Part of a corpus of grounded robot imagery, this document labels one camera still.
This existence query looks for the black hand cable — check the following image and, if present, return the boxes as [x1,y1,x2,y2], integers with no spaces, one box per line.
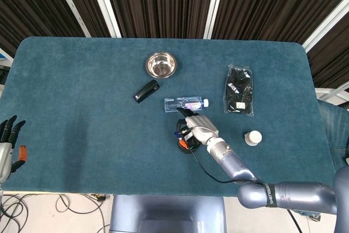
[182,126,304,233]

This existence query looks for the stainless steel bowl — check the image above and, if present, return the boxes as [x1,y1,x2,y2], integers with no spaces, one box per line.
[145,51,178,79]

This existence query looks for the white pill bottle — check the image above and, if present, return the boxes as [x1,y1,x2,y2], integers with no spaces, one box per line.
[244,130,263,146]

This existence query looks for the black round pen holder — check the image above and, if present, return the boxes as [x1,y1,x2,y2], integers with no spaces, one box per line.
[175,118,202,154]

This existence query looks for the blue table cloth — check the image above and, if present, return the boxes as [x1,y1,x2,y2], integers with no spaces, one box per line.
[0,35,329,209]

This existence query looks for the black stapler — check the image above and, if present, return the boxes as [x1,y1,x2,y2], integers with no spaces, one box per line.
[133,79,160,105]

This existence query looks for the blue fabric seat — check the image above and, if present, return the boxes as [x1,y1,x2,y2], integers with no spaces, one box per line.
[317,98,349,170]

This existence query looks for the black floor cables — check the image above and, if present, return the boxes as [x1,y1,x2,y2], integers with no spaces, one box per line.
[0,193,111,233]

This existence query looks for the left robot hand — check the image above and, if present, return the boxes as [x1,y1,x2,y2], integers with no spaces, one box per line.
[0,115,28,184]

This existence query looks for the blue grey robot torso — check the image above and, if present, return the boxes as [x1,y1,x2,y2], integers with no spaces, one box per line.
[109,194,227,233]

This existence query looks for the black gloves in plastic bag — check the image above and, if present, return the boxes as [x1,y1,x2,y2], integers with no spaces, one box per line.
[224,64,256,117]

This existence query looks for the clear plastic water bottle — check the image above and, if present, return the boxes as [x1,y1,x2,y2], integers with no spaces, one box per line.
[164,96,210,113]

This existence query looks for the white metal frame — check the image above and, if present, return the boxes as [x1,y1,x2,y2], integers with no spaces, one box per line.
[314,82,349,106]

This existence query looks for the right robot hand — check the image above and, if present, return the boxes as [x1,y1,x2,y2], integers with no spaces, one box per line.
[176,106,220,148]

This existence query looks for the thin white frame post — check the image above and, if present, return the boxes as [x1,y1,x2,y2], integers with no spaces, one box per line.
[50,0,92,38]

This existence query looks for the dark pleated curtain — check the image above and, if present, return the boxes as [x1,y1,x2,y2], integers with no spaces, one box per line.
[0,0,349,86]

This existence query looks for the wide white frame post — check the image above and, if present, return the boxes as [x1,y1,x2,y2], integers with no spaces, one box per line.
[301,0,349,53]
[202,0,228,40]
[86,0,122,39]

